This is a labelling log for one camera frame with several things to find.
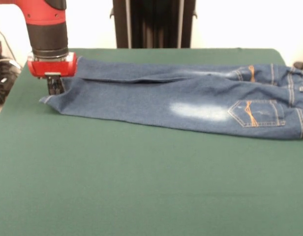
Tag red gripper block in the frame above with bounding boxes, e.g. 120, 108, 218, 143
27, 51, 78, 95

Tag blue denim jeans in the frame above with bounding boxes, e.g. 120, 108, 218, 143
39, 56, 303, 141

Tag dark green table cloth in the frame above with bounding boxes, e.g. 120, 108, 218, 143
0, 48, 303, 236

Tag grey chair base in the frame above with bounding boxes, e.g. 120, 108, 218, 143
293, 46, 303, 72

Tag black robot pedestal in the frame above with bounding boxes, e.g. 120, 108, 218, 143
109, 0, 198, 49

